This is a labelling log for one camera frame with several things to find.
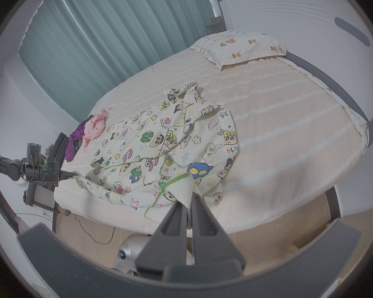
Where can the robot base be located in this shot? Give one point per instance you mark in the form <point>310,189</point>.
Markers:
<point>130,250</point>

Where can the pink garment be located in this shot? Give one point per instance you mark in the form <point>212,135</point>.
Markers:
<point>94,127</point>

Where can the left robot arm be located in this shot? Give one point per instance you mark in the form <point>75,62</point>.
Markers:
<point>6,168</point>

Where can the bed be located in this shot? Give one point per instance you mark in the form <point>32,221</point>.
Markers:
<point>283,119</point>

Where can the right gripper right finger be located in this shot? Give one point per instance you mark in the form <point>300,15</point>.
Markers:
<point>211,244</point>

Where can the black garment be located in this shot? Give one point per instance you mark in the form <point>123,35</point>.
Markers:
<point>87,120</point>

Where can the purple satin garment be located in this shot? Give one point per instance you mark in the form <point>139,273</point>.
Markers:
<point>74,144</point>

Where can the grey bedside table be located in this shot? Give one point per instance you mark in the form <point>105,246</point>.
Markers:
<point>216,25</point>

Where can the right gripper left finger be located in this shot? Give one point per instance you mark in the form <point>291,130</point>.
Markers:
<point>171,244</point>

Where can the blue-green curtain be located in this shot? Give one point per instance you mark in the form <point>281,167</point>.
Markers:
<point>65,67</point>
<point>143,20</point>

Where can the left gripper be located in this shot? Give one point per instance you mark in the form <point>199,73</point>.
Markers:
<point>51,174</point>

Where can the black chest of drawers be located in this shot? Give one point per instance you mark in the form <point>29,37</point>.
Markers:
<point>60,147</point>

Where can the white printed pillow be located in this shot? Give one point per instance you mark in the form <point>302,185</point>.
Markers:
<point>236,47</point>

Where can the white printed pyjama top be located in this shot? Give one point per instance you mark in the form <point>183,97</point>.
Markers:
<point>161,144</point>

